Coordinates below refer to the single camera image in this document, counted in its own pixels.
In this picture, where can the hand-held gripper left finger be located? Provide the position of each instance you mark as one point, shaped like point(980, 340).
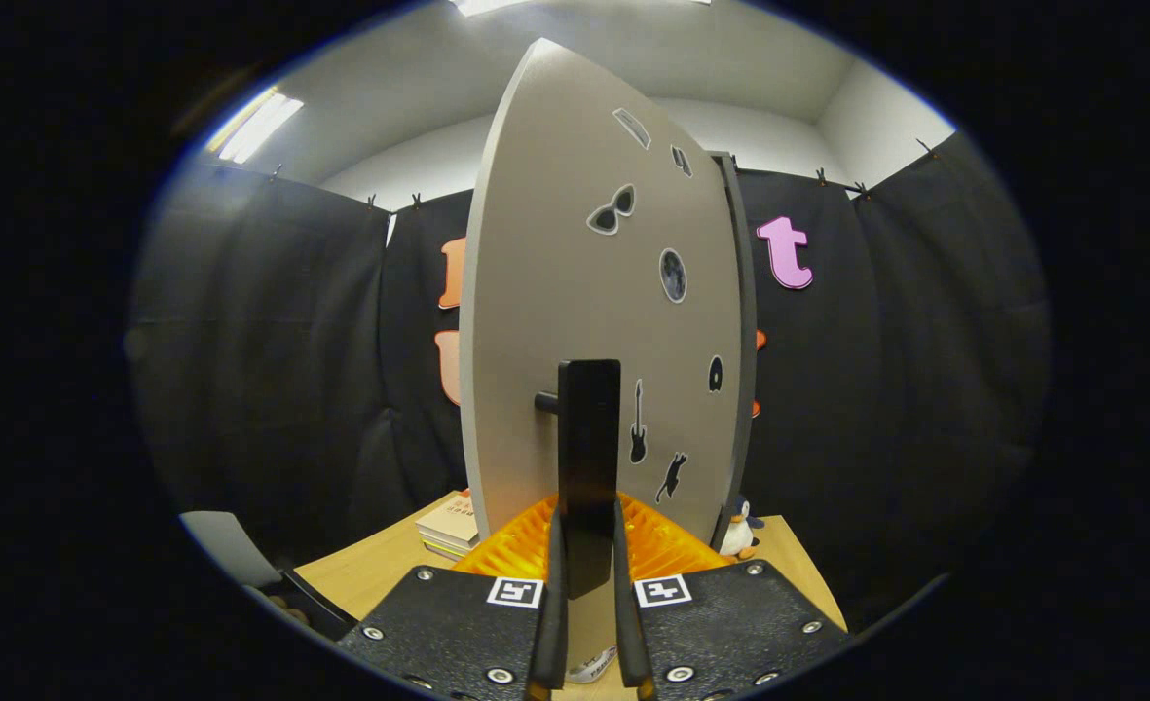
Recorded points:
point(553, 604)

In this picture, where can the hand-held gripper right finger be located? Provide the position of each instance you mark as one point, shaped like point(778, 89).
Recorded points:
point(630, 613)

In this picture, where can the white canvas shoe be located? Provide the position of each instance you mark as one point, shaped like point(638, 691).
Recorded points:
point(589, 667)

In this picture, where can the grey shoe cabinet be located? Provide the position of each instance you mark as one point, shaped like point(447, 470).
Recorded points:
point(748, 341)

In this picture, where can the beige shoe cabinet door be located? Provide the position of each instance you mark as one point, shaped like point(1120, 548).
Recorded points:
point(536, 292)

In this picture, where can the stack of books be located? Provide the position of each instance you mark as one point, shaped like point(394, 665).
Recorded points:
point(450, 531)

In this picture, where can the penguin plush toy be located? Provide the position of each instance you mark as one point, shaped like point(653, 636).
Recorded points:
point(738, 534)

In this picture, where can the grey flat panel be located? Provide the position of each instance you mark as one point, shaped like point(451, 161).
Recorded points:
point(229, 545)

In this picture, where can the black backdrop cloth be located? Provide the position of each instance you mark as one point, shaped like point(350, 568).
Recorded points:
point(876, 389)

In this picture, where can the row of black cloth clips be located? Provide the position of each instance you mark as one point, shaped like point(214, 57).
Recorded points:
point(417, 201)

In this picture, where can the long ceiling light strip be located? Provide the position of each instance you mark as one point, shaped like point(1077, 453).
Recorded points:
point(258, 125)

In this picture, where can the rectangular ceiling light panel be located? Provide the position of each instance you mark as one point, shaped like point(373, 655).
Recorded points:
point(487, 5)

